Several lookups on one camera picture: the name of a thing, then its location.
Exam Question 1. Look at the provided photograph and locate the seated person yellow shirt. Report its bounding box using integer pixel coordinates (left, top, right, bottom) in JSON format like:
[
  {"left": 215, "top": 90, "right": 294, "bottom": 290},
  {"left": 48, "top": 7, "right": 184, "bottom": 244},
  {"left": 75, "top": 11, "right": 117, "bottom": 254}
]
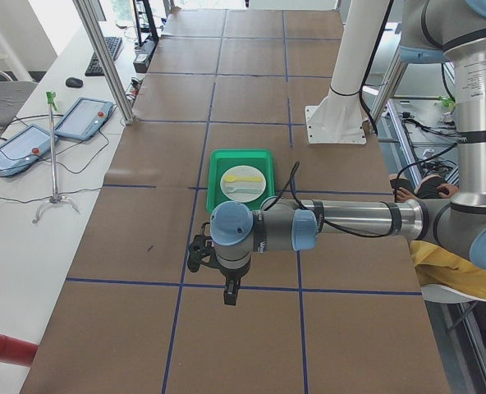
[{"left": 389, "top": 173, "right": 486, "bottom": 299}]

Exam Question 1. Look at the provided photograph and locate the light blue plastic fork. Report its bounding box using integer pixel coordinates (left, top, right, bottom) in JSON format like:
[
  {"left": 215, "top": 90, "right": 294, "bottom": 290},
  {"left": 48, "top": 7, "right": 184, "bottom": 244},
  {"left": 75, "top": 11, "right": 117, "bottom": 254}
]
[{"left": 222, "top": 185, "right": 264, "bottom": 195}]

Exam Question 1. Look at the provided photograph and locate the green plastic tray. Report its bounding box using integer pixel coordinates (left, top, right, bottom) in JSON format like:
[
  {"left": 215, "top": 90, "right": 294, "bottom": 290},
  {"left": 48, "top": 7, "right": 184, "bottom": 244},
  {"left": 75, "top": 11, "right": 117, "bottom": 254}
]
[{"left": 206, "top": 149, "right": 275, "bottom": 213}]

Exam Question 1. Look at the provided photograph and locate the far teach pendant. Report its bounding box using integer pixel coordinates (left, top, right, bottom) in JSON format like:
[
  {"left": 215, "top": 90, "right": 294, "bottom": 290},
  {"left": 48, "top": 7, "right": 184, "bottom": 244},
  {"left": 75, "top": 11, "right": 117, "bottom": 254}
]
[{"left": 54, "top": 97, "right": 113, "bottom": 141}]

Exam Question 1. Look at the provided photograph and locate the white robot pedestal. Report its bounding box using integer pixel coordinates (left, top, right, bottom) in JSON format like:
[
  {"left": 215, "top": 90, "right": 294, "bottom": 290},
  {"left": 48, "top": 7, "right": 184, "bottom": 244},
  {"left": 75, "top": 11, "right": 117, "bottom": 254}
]
[{"left": 305, "top": 0, "right": 392, "bottom": 144}]

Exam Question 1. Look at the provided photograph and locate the reacher grabber tool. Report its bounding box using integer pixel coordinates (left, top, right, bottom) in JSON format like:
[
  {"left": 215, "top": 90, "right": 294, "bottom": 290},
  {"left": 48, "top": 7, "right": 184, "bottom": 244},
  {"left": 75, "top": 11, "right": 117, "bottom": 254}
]
[{"left": 32, "top": 91, "right": 80, "bottom": 224}]

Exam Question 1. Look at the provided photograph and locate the white round plate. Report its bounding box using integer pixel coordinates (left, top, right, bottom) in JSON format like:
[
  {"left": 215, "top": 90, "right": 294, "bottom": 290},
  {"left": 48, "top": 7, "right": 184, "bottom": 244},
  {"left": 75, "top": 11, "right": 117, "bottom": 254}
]
[{"left": 219, "top": 165, "right": 267, "bottom": 203}]

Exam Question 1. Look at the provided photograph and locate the black computer mouse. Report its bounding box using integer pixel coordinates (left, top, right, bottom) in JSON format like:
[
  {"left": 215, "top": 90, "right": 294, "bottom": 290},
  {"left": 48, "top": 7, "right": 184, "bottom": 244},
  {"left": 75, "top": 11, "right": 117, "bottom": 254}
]
[{"left": 65, "top": 77, "right": 84, "bottom": 89}]

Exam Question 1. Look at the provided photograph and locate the teach pendant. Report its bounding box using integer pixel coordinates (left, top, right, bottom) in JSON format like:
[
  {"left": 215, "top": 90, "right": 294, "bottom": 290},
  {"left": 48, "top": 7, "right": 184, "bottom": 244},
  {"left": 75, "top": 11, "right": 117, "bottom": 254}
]
[
  {"left": 0, "top": 124, "right": 50, "bottom": 176},
  {"left": 54, "top": 97, "right": 113, "bottom": 141}
]

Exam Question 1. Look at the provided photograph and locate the aluminium frame post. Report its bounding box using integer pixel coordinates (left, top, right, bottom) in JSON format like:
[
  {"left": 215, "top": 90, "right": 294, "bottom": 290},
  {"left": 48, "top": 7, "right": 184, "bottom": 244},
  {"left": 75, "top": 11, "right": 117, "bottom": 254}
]
[{"left": 73, "top": 0, "right": 135, "bottom": 126}]

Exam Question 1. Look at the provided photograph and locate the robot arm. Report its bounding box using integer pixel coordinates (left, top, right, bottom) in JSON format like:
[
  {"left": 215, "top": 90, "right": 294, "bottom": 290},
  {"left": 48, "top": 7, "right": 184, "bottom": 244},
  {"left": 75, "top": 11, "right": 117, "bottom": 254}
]
[{"left": 188, "top": 1, "right": 486, "bottom": 305}]

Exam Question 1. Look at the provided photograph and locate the black keyboard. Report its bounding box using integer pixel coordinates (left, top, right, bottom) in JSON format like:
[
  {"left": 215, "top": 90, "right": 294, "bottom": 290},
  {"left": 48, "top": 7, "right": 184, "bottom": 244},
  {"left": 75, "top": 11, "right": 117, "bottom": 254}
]
[{"left": 84, "top": 36, "right": 124, "bottom": 77}]

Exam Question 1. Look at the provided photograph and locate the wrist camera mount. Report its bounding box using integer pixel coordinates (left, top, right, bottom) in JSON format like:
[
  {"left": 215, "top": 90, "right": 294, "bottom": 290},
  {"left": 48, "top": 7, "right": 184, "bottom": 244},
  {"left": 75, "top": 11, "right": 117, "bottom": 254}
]
[{"left": 187, "top": 234, "right": 218, "bottom": 273}]

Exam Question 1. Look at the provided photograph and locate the near teach pendant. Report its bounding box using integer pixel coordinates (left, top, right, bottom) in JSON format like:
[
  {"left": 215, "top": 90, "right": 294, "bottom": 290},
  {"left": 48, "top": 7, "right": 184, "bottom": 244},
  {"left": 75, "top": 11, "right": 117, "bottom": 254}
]
[{"left": 0, "top": 124, "right": 50, "bottom": 176}]

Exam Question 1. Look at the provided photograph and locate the red cylinder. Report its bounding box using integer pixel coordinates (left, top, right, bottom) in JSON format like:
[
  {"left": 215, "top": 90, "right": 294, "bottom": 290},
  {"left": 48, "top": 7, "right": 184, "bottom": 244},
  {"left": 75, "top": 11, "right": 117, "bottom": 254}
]
[{"left": 0, "top": 333, "right": 39, "bottom": 367}]

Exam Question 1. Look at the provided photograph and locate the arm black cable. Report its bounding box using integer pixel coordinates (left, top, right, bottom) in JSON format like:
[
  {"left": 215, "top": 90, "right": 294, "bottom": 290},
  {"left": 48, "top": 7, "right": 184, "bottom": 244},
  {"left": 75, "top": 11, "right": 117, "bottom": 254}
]
[{"left": 260, "top": 161, "right": 394, "bottom": 239}]

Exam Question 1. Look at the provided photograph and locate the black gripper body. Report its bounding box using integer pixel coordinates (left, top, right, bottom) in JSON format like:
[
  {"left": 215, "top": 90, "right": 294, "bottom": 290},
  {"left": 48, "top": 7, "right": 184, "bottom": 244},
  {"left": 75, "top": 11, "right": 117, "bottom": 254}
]
[{"left": 220, "top": 262, "right": 250, "bottom": 282}]

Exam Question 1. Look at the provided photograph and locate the yellow plastic spoon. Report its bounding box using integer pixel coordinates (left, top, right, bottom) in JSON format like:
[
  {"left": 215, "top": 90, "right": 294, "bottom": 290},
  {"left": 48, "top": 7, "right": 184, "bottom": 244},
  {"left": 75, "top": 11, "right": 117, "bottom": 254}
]
[{"left": 223, "top": 174, "right": 264, "bottom": 183}]

